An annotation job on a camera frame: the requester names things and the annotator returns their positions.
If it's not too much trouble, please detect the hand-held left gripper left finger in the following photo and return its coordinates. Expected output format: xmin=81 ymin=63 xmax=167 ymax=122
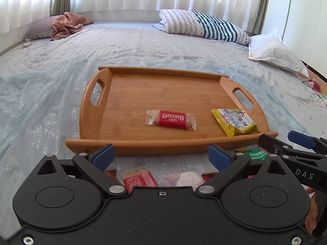
xmin=36 ymin=144 xmax=127 ymax=197

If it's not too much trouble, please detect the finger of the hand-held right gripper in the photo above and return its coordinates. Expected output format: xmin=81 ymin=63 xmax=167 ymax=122
xmin=287 ymin=130 xmax=327 ymax=155
xmin=258 ymin=133 xmax=307 ymax=160

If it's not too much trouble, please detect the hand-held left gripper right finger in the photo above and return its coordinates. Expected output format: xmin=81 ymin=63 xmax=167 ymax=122
xmin=196 ymin=144 xmax=288 ymax=197

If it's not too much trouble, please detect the green snack packet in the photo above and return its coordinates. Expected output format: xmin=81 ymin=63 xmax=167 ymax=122
xmin=235 ymin=148 xmax=269 ymax=160

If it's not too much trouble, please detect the yellow snack packet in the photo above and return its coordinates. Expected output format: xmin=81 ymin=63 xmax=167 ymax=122
xmin=211 ymin=108 xmax=258 ymax=137

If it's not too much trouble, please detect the pink white snack packet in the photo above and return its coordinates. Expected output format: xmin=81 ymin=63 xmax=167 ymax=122
xmin=158 ymin=171 xmax=205 ymax=187

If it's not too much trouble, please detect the red white snack packet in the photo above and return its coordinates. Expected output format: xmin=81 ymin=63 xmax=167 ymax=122
xmin=123 ymin=170 xmax=159 ymax=194

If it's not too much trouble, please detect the red biscuit packet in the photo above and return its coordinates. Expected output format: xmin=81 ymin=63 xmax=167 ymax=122
xmin=145 ymin=109 xmax=197 ymax=130

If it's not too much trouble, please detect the wooden tray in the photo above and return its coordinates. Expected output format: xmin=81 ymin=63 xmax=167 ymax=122
xmin=65 ymin=66 xmax=279 ymax=156

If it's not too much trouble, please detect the person's right hand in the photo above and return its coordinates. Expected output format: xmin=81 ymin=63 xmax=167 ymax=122
xmin=304 ymin=186 xmax=320 ymax=236

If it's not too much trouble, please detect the brown snack packet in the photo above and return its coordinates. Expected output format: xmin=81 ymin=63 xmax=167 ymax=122
xmin=106 ymin=166 xmax=118 ymax=182

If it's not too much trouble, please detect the red pink toy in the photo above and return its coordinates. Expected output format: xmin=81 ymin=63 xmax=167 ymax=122
xmin=307 ymin=78 xmax=321 ymax=91

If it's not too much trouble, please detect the sheer snowflake cloth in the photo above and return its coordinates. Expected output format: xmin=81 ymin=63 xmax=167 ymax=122
xmin=0 ymin=56 xmax=307 ymax=235

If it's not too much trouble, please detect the white pillow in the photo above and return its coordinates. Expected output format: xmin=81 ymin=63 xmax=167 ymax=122
xmin=248 ymin=28 xmax=309 ymax=78

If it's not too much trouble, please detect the light blue bed sheet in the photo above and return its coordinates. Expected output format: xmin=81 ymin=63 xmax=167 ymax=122
xmin=0 ymin=20 xmax=327 ymax=235

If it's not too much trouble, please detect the teal striped pillow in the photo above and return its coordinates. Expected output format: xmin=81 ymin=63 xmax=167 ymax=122
xmin=191 ymin=11 xmax=251 ymax=46

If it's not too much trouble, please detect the pink blanket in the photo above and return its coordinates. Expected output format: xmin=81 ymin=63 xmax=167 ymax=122
xmin=50 ymin=12 xmax=94 ymax=41

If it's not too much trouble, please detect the grey striped pillow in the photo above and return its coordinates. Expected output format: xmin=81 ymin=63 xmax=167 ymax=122
xmin=151 ymin=9 xmax=205 ymax=37

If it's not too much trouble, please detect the purple pillow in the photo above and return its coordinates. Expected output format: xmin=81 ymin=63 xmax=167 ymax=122
xmin=23 ymin=15 xmax=62 ymax=41

